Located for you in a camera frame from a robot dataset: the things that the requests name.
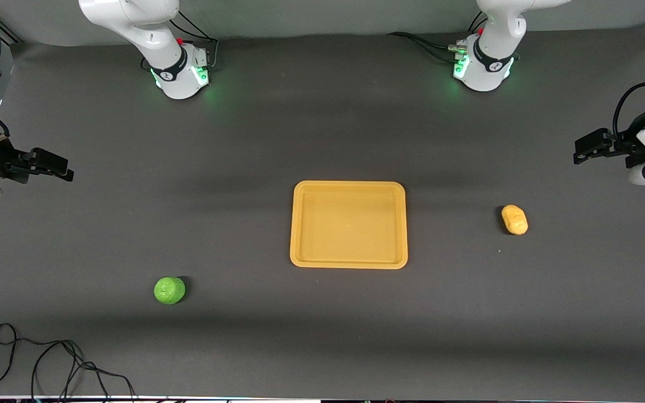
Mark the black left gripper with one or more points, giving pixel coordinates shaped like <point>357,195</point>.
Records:
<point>628,143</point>

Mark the yellow toy potato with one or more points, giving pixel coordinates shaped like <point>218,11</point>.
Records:
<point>514,219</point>

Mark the green toy apple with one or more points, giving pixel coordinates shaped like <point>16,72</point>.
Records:
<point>169,290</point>

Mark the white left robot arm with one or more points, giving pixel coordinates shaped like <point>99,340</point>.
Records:
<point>493,50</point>

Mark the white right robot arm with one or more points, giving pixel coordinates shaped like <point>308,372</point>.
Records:
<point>149,33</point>

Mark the yellow plastic tray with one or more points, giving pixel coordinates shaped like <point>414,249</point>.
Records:
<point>349,225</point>

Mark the dark grey table mat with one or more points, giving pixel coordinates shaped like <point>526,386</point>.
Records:
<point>322,336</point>

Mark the aluminium frame rail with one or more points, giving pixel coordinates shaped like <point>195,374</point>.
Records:
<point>10,33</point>

